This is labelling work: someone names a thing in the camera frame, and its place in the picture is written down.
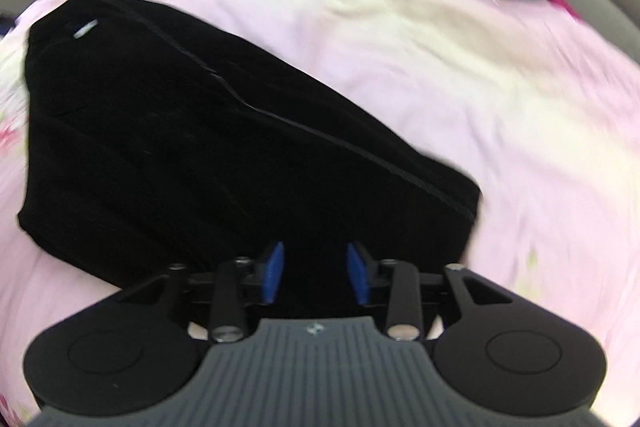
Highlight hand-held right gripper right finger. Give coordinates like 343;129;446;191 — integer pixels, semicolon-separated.
346;241;517;343

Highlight black pants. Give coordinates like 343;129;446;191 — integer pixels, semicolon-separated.
17;0;484;324

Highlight pink floral blanket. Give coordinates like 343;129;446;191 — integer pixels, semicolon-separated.
0;0;640;427

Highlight magenta cloth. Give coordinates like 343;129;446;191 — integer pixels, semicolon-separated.
544;0;585;24

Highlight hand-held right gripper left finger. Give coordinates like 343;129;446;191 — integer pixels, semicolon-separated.
117;241;287;345

